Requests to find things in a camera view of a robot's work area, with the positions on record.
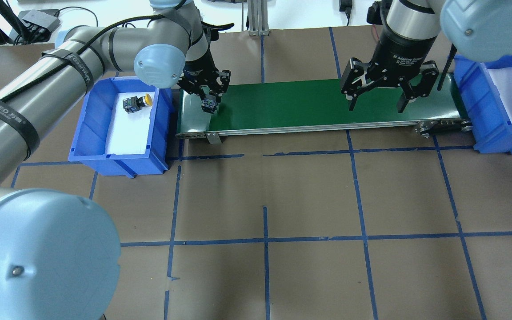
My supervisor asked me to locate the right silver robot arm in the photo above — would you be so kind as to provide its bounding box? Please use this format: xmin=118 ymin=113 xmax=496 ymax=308
xmin=340 ymin=0 xmax=512 ymax=113

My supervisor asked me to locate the white foam pad left bin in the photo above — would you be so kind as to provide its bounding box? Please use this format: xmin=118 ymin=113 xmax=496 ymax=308
xmin=105 ymin=91 xmax=155 ymax=155

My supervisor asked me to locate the blue plastic bin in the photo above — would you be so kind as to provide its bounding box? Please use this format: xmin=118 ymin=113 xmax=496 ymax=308
xmin=454 ymin=55 xmax=512 ymax=154
xmin=68 ymin=76 xmax=175 ymax=178

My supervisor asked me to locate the red push button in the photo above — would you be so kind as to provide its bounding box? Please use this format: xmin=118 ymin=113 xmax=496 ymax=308
xmin=201 ymin=99 xmax=219 ymax=115

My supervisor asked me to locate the aluminium frame post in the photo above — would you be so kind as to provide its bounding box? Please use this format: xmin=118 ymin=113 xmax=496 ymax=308
xmin=246 ymin=0 xmax=270 ymax=36

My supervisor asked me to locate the green conveyor belt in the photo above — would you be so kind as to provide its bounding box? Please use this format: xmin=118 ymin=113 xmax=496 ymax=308
xmin=176 ymin=75 xmax=473 ymax=144

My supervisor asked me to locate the right blue plastic bin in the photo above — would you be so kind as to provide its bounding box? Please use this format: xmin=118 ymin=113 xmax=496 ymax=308
xmin=454 ymin=55 xmax=512 ymax=154

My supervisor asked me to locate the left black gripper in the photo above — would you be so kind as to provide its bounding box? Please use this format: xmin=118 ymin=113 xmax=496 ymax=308
xmin=177 ymin=38 xmax=230 ymax=109

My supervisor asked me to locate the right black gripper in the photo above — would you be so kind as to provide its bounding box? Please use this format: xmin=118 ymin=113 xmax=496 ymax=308
xmin=340 ymin=31 xmax=439 ymax=113

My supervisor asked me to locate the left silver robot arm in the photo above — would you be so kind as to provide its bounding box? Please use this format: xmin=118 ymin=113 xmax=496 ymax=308
xmin=0 ymin=44 xmax=180 ymax=320

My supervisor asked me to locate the left blue plastic bin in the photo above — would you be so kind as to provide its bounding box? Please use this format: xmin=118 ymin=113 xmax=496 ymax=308
xmin=68 ymin=76 xmax=175 ymax=178

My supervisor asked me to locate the yellow push button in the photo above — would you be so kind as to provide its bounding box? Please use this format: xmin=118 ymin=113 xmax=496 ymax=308
xmin=122 ymin=93 xmax=153 ymax=114

